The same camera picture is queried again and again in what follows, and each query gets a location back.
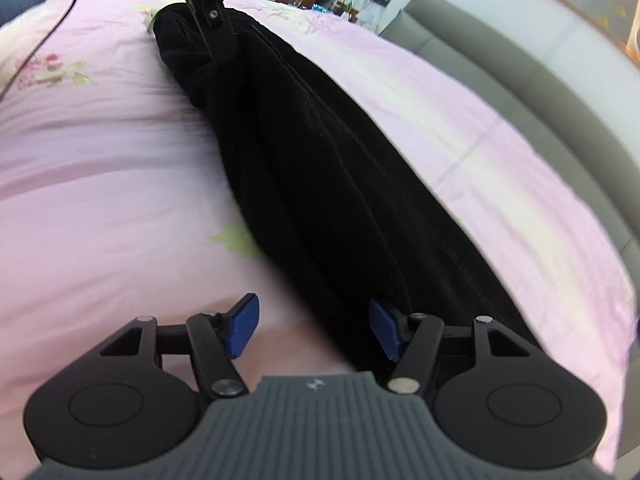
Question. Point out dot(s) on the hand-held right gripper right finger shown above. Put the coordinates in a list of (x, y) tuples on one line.
[(382, 325)]

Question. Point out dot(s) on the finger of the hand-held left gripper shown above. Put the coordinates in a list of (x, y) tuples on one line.
[(217, 25)]

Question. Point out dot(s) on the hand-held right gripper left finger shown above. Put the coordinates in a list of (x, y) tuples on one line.
[(245, 317)]

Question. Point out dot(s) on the black pants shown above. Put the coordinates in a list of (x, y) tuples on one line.
[(325, 185)]

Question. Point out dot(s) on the blue desk clock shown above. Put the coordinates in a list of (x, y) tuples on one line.
[(320, 8)]

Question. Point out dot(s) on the pink floral bed sheet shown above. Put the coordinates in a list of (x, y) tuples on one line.
[(100, 160)]

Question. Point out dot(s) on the grey padded headboard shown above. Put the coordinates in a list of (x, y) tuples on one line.
[(500, 70)]

